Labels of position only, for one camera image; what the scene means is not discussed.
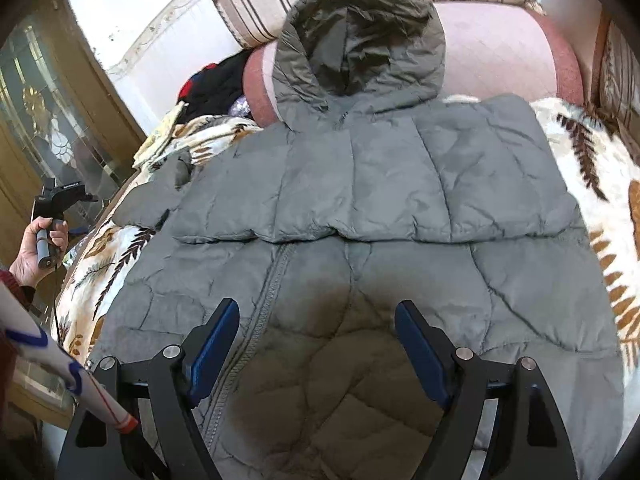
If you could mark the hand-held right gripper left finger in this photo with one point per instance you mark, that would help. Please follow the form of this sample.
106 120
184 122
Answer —
216 344

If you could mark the person's left forearm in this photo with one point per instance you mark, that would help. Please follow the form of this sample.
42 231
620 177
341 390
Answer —
11 286

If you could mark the grey hooded puffer jacket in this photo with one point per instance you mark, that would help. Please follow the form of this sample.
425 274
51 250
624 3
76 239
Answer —
375 185

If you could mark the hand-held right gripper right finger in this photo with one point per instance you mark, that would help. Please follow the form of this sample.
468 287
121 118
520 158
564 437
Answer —
421 350

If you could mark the striped floral sofa side cushion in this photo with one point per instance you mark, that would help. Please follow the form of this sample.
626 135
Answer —
620 75

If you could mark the pale yellow cloth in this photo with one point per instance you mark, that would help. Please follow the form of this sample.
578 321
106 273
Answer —
160 135

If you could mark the black and red clothes pile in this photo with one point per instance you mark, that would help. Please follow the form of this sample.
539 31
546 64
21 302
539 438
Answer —
220 85

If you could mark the striped floral sofa back cushion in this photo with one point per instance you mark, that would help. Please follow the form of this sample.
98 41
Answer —
260 0

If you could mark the leaf print blanket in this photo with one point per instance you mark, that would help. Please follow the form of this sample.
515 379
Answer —
590 160

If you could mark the white tube with orange end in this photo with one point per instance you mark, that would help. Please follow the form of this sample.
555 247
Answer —
45 350

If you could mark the pink sofa cushion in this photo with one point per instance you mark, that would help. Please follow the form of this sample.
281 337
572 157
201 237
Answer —
500 50

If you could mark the person's left hand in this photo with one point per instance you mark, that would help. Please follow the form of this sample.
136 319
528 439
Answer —
25 260

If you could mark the wooden door with glass panel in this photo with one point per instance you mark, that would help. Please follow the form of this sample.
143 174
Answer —
50 110

